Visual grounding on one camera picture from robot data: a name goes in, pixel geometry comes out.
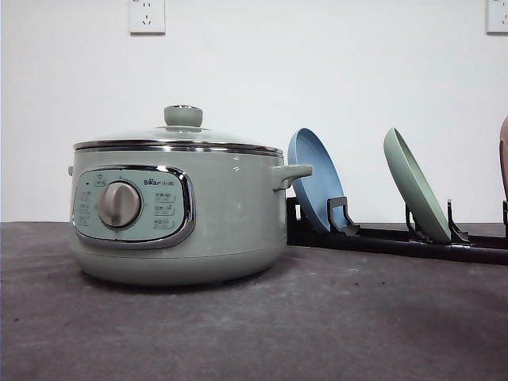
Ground glass pot lid green knob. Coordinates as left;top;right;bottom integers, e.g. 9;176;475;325
73;103;283;157

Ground green plate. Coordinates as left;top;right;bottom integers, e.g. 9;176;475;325
383;128;452;243

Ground blue plate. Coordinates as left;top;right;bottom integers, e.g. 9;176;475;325
287;127;345;233

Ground green electric steamer pot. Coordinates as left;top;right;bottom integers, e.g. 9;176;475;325
68;106;314;287

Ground black plate rack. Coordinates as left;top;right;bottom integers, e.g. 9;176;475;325
287;196;508;265

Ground pink plate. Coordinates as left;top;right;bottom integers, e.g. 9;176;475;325
499;116;508;200

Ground white wall socket left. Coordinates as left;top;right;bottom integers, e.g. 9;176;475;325
127;0;166;37

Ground white wall socket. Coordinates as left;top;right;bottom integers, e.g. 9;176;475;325
127;0;166;37
482;0;508;39

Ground white wall socket right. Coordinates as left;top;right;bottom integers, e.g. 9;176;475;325
482;0;508;39

